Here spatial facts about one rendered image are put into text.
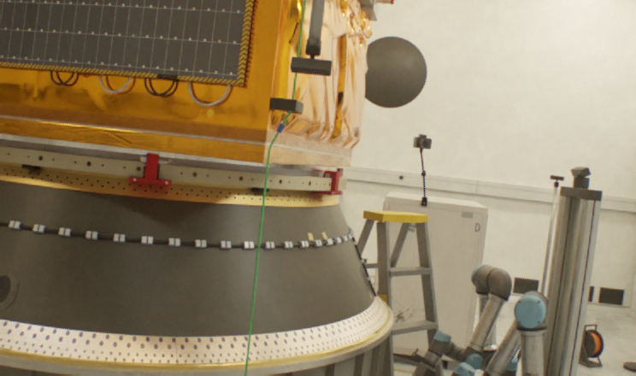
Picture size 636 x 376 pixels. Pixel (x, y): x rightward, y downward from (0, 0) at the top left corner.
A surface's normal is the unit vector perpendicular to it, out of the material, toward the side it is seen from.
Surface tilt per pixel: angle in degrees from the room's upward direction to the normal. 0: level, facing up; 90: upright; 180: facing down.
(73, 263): 62
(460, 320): 90
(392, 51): 90
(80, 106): 96
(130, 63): 90
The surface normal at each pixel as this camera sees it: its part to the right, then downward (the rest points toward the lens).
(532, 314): -0.41, -0.15
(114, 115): -0.17, 0.04
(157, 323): 0.36, -0.40
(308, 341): 0.57, -0.66
